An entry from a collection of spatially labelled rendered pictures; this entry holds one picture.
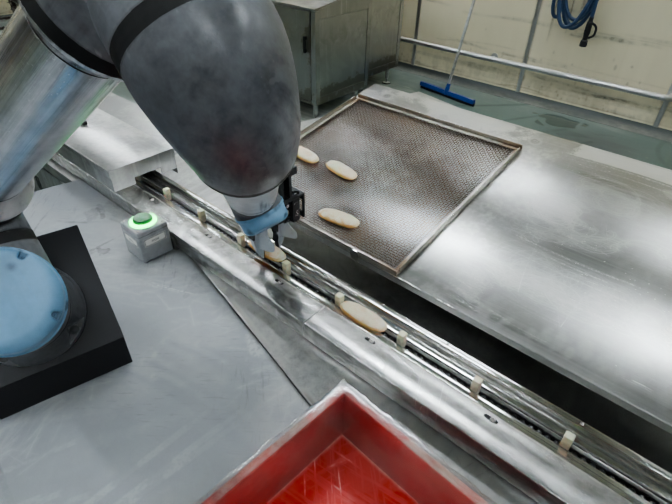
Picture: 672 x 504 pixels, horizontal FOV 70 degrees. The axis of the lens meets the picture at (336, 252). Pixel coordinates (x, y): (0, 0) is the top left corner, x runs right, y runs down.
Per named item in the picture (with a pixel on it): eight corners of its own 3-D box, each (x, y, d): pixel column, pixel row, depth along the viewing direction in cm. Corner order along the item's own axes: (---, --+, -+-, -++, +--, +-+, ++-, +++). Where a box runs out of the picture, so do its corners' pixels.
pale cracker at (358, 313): (335, 309, 87) (335, 305, 87) (348, 298, 90) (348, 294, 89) (378, 337, 82) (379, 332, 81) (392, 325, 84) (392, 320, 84)
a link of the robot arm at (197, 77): (362, 129, 29) (300, 213, 78) (277, -37, 29) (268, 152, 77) (187, 215, 27) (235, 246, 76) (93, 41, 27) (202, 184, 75)
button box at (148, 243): (129, 261, 107) (116, 220, 100) (160, 246, 112) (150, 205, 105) (149, 278, 103) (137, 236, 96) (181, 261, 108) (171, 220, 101)
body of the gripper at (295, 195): (276, 236, 86) (272, 176, 79) (244, 217, 90) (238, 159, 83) (306, 219, 90) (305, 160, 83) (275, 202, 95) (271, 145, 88)
